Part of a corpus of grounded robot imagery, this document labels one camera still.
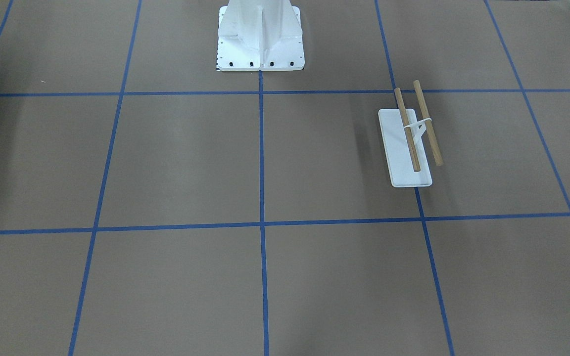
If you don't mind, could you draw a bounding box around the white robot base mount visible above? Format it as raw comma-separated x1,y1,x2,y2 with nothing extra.
216,0,305,72

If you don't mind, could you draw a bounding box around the wooden rack bar far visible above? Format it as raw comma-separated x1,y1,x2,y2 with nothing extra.
413,80,444,166

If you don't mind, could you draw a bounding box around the white rack bracket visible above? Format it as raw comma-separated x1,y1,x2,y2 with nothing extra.
403,118,432,146

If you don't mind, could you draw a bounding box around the white towel rack base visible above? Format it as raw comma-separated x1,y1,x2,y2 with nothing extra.
378,108,432,188

